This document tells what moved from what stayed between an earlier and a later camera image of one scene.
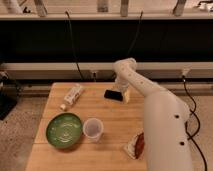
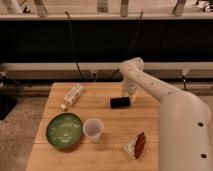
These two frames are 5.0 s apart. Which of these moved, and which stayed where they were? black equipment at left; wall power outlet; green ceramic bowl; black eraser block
Moved: black eraser block
Stayed: black equipment at left; green ceramic bowl; wall power outlet
